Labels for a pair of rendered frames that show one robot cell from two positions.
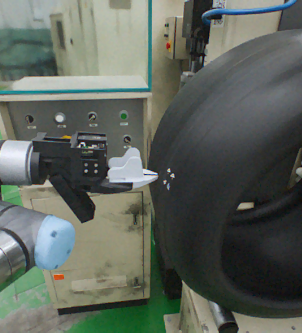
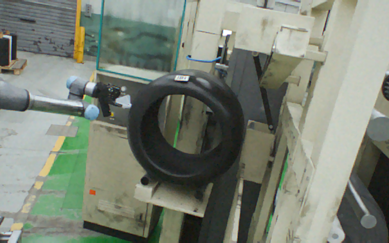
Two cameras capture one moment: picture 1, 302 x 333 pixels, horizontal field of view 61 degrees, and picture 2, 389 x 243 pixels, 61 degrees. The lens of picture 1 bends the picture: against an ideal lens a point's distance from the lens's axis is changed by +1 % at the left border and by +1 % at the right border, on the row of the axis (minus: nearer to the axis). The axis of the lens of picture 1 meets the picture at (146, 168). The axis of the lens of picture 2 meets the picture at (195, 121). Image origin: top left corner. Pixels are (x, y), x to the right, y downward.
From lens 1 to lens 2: 1.32 m
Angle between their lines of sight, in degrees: 18
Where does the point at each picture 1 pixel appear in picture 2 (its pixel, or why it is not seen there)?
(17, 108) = (105, 78)
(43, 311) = (74, 222)
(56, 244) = (91, 110)
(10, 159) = (89, 86)
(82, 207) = (105, 109)
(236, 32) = (193, 66)
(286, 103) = (157, 85)
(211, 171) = (138, 100)
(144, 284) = (145, 222)
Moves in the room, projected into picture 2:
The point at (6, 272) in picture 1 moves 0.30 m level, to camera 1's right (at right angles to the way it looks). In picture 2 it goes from (77, 108) to (134, 125)
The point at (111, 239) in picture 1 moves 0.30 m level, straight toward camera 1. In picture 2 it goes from (131, 173) to (117, 194)
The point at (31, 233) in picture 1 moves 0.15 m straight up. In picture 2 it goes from (86, 105) to (89, 75)
